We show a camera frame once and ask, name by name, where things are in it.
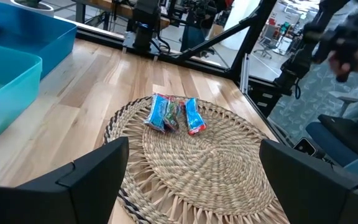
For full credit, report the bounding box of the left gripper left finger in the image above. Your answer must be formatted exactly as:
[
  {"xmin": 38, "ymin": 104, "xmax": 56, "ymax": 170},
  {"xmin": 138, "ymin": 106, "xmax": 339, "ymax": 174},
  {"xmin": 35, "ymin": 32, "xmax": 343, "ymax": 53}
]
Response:
[{"xmin": 0, "ymin": 136, "xmax": 130, "ymax": 224}]

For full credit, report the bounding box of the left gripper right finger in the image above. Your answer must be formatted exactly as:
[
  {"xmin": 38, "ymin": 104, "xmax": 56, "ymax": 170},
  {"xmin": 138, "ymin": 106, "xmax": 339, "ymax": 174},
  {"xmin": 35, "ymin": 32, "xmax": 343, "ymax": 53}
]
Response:
[{"xmin": 259, "ymin": 139, "xmax": 358, "ymax": 224}]

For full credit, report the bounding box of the blue red-ended granola bar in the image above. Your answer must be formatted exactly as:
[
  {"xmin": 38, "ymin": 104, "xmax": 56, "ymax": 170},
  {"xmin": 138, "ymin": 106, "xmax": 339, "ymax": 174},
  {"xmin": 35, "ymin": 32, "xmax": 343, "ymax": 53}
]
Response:
[
  {"xmin": 183, "ymin": 97, "xmax": 208, "ymax": 136},
  {"xmin": 143, "ymin": 93, "xmax": 170, "ymax": 134}
]

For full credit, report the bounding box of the green red-ended granola bar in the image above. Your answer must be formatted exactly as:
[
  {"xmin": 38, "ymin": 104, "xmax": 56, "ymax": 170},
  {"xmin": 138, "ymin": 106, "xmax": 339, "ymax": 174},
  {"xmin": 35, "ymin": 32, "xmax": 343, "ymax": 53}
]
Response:
[{"xmin": 163, "ymin": 96, "xmax": 183, "ymax": 132}]

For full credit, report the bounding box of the person's leg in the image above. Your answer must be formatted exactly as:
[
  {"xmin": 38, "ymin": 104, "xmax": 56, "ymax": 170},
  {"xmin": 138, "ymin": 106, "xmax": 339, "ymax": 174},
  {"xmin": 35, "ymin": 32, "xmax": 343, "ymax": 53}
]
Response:
[{"xmin": 305, "ymin": 121, "xmax": 358, "ymax": 181}]

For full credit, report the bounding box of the black chair armrest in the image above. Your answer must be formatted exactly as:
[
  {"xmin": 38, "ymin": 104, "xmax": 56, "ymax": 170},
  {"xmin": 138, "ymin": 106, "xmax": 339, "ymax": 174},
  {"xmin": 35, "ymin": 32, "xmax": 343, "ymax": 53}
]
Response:
[{"xmin": 317, "ymin": 105, "xmax": 358, "ymax": 156}]

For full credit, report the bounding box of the grey leaf-patterned rug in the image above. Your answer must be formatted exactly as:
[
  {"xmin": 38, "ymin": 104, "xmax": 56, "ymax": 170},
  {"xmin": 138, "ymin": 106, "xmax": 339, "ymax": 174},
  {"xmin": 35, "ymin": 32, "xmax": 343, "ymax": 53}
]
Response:
[{"xmin": 267, "ymin": 60, "xmax": 358, "ymax": 147}]

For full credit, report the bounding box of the teal plastic bin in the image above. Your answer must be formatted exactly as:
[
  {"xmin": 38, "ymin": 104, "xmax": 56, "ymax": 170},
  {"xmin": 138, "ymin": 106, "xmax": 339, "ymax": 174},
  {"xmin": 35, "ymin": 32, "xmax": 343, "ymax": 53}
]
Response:
[{"xmin": 0, "ymin": 40, "xmax": 43, "ymax": 154}]

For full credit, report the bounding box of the round woven wicker mat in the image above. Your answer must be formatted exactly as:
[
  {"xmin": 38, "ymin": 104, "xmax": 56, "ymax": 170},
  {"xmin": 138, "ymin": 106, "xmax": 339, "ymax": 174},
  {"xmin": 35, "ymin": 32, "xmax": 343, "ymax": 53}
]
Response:
[{"xmin": 103, "ymin": 95, "xmax": 290, "ymax": 224}]

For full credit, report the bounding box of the person's hand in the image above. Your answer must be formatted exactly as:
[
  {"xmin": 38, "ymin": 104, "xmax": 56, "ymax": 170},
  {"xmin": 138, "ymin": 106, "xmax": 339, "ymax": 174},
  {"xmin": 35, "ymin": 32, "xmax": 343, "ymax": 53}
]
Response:
[{"xmin": 328, "ymin": 51, "xmax": 354, "ymax": 83}]

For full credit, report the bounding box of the grey office chair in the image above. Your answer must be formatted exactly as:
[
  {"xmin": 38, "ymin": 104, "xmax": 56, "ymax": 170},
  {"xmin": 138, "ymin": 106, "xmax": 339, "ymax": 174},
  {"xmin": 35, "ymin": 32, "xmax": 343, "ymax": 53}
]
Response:
[{"xmin": 253, "ymin": 24, "xmax": 280, "ymax": 60}]

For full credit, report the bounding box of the blue plastic bin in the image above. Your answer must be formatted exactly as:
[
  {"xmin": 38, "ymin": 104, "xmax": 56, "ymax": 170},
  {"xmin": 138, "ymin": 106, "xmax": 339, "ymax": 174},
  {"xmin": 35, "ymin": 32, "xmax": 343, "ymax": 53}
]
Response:
[{"xmin": 0, "ymin": 2, "xmax": 78, "ymax": 80}]

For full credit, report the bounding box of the person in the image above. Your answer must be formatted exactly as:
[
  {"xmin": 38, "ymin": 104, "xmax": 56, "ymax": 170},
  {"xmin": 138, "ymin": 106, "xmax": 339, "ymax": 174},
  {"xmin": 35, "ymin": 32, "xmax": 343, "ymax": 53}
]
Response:
[{"xmin": 180, "ymin": 18, "xmax": 213, "ymax": 54}]

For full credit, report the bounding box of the wooden workbench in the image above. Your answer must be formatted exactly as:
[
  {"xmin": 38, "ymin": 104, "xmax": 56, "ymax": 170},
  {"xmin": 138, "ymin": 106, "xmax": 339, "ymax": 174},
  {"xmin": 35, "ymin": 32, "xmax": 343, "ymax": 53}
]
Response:
[{"xmin": 73, "ymin": 0, "xmax": 171, "ymax": 30}]

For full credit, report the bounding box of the black background machine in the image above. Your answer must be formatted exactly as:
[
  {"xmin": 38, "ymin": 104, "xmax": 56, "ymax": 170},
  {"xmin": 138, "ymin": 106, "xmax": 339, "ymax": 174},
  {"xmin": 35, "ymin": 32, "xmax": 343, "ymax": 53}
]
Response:
[{"xmin": 169, "ymin": 0, "xmax": 229, "ymax": 32}]

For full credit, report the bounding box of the small black table camera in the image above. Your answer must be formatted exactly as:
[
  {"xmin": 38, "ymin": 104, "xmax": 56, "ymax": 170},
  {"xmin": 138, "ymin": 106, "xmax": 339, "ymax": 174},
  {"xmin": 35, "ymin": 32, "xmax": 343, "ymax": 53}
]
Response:
[{"xmin": 292, "ymin": 137, "xmax": 318, "ymax": 158}]

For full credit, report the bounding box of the silver metal bracket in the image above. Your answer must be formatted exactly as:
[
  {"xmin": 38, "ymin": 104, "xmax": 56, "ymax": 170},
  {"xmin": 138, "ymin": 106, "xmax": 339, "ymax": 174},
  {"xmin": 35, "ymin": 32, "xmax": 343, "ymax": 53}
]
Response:
[{"xmin": 239, "ymin": 52, "xmax": 251, "ymax": 94}]

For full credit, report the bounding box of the black aluminium rig frame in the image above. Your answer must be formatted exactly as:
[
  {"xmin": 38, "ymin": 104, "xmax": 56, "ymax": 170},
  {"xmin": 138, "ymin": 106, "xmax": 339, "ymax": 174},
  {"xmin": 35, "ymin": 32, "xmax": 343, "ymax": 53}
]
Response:
[{"xmin": 54, "ymin": 0, "xmax": 295, "ymax": 147}]

